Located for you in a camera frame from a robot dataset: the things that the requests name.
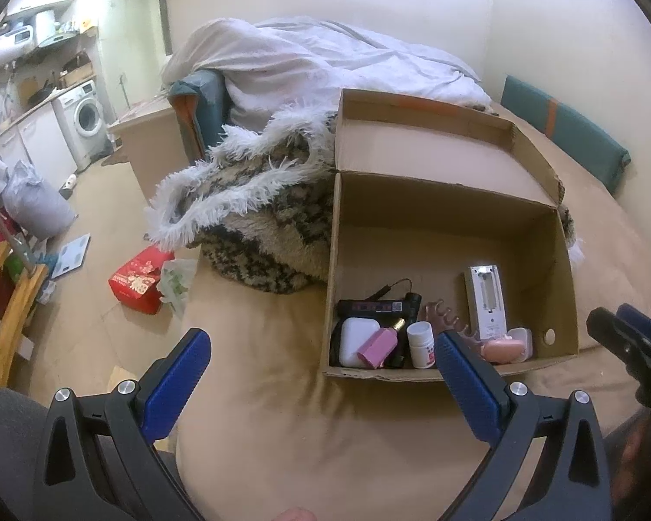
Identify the pink soap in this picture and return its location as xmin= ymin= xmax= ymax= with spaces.
xmin=480 ymin=336 xmax=526 ymax=363

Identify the small brown carton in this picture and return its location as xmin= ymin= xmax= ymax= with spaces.
xmin=59 ymin=53 xmax=95 ymax=88

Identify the grey stuffed bag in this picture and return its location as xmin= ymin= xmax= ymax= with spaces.
xmin=3 ymin=160 xmax=79 ymax=242

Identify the teal cushion with orange stripe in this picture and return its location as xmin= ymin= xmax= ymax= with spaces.
xmin=500 ymin=75 xmax=631 ymax=196

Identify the white pill bottle red label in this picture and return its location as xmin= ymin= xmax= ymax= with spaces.
xmin=406 ymin=321 xmax=437 ymax=370

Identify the white water heater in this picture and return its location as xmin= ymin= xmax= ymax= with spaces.
xmin=0 ymin=26 xmax=36 ymax=58

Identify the white washing machine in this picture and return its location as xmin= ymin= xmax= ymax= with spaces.
xmin=54 ymin=80 xmax=109 ymax=171

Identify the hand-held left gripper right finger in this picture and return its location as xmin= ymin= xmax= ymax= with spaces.
xmin=434 ymin=330 xmax=614 ymax=521

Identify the red gift box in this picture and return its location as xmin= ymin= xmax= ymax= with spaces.
xmin=107 ymin=245 xmax=175 ymax=316

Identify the bathroom scale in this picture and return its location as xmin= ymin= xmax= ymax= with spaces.
xmin=51 ymin=233 xmax=92 ymax=280

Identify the beige bedside cabinet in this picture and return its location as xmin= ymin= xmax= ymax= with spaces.
xmin=107 ymin=99 xmax=193 ymax=201

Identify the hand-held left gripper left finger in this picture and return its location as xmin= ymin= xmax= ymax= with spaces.
xmin=33 ymin=328 xmax=212 ymax=521

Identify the white duvet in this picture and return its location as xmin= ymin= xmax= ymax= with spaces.
xmin=161 ymin=15 xmax=492 ymax=134

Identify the pink rectangular case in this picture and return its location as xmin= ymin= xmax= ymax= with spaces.
xmin=357 ymin=327 xmax=399 ymax=369

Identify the white green plastic bag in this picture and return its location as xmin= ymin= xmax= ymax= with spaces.
xmin=157 ymin=257 xmax=199 ymax=320

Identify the large cardboard box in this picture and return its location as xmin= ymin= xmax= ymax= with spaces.
xmin=320 ymin=88 xmax=580 ymax=383

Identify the black device with sticker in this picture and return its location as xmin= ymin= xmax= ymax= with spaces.
xmin=336 ymin=298 xmax=409 ymax=320

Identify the plain teal cushion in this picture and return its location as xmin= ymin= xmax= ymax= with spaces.
xmin=168 ymin=70 xmax=231 ymax=161

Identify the beige tall cupboard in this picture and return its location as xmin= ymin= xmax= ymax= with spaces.
xmin=89 ymin=0 xmax=166 ymax=115

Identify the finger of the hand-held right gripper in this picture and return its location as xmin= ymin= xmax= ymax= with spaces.
xmin=586 ymin=307 xmax=651 ymax=392
xmin=615 ymin=303 xmax=651 ymax=356

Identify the white base cabinet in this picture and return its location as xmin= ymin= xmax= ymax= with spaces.
xmin=0 ymin=103 xmax=79 ymax=185

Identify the pink translucent comb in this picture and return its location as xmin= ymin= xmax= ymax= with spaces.
xmin=424 ymin=298 xmax=481 ymax=343

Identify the person's right forearm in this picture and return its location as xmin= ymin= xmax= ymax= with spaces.
xmin=621 ymin=407 xmax=651 ymax=521

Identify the fluffy patterned blanket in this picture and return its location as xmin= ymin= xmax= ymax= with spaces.
xmin=144 ymin=106 xmax=584 ymax=297

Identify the black flashlight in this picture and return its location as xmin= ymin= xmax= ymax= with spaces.
xmin=382 ymin=278 xmax=425 ymax=369

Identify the white rectangular power adapter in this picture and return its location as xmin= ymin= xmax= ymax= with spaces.
xmin=465 ymin=265 xmax=508 ymax=342

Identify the white charger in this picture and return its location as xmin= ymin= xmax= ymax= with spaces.
xmin=339 ymin=317 xmax=381 ymax=368

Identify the yellow wooden chair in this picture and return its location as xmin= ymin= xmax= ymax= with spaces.
xmin=0 ymin=239 xmax=49 ymax=389

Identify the white range hood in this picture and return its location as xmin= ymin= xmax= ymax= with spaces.
xmin=30 ymin=10 xmax=60 ymax=47

